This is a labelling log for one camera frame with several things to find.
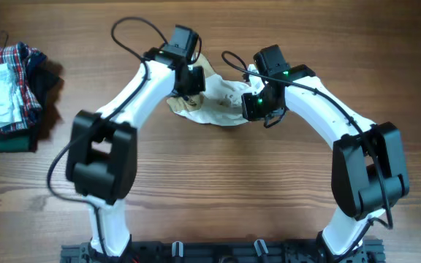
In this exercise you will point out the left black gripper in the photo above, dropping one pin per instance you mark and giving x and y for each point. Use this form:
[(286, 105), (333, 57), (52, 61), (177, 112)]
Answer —
[(199, 86)]

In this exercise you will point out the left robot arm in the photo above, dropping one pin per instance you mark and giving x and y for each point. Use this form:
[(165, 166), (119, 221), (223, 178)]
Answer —
[(102, 162)]

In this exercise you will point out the red plaid folded shirt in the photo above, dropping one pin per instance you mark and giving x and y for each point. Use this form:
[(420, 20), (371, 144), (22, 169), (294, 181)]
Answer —
[(19, 56)]

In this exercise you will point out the dark green folded garment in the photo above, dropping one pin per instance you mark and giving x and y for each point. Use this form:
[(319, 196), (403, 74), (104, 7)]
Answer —
[(44, 84)]

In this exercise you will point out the white and beige garment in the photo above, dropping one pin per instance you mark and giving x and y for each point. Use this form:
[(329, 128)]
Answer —
[(220, 104)]

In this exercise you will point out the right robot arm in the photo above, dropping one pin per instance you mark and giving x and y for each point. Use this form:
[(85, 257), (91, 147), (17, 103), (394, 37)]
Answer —
[(369, 173)]

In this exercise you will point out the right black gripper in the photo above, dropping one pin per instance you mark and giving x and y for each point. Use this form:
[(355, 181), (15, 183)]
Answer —
[(248, 111)]

